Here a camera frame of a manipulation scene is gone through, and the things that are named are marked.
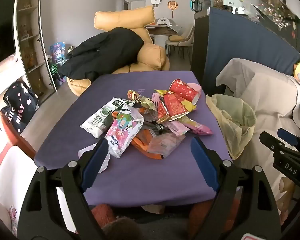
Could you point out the round bin with beige liner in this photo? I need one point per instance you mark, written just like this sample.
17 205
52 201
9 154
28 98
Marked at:
230 120

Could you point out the beige sheet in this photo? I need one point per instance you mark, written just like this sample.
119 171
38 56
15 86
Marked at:
265 92

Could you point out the orange clear snack packet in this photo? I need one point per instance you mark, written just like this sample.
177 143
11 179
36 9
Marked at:
152 147

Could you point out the white printed cloth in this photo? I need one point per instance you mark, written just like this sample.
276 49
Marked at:
10 180

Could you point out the white green milk packet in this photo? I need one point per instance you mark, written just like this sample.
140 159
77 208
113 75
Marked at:
102 117

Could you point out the person's right hand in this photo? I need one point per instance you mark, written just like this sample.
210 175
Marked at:
285 188

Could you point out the black printed bag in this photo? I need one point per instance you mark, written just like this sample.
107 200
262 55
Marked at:
17 105

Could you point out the pink white snack packet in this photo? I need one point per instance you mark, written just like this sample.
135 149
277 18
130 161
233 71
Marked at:
120 135

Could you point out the glass showcase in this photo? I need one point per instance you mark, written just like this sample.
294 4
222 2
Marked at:
265 5

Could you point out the colourful gift bag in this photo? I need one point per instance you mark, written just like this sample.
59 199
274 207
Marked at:
57 51

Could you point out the pink plastic basket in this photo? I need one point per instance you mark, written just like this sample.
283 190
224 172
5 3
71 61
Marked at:
155 98

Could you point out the pink wrapper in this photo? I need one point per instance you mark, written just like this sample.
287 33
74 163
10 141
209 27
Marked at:
197 128

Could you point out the green black toy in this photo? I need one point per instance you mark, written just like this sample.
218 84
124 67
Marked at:
56 71

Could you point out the white bear food cover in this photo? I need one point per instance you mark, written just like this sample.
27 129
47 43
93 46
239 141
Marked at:
165 21

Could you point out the clear plastic wrapper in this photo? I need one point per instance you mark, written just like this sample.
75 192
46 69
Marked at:
86 151

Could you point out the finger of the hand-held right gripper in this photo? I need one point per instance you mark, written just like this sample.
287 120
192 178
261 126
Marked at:
287 134
271 140

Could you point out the dining table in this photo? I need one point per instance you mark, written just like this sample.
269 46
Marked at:
162 31

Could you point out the tan beanbag sofa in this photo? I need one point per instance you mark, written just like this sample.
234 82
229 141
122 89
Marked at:
130 17

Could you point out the panda wall sticker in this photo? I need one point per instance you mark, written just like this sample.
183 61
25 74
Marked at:
155 0

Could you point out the brown green wrapper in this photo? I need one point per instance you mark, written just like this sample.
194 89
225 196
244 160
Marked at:
140 100

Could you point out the teal black gadget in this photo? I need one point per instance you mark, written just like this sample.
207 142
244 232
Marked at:
195 5

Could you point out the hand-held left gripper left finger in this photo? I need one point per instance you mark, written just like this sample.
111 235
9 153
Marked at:
95 160

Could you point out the black jacket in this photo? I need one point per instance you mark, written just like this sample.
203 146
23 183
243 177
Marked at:
102 50

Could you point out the red wooden chair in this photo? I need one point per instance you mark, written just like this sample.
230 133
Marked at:
15 140

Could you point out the white display cabinet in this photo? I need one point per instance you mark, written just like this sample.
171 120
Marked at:
27 30

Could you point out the dark blue cloth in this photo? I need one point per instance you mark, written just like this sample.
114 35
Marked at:
240 42

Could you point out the orange wall ornament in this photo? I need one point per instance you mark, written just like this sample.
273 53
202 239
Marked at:
172 5

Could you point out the black silver wrapper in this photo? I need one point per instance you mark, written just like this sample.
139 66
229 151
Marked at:
156 127

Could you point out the red snack packet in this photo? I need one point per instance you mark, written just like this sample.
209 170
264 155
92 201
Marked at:
173 106

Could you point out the red paper cup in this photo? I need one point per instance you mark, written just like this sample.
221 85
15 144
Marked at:
182 88

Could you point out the beige dining chair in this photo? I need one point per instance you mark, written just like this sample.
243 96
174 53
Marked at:
182 42

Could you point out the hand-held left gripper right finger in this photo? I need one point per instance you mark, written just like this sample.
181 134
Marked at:
205 165

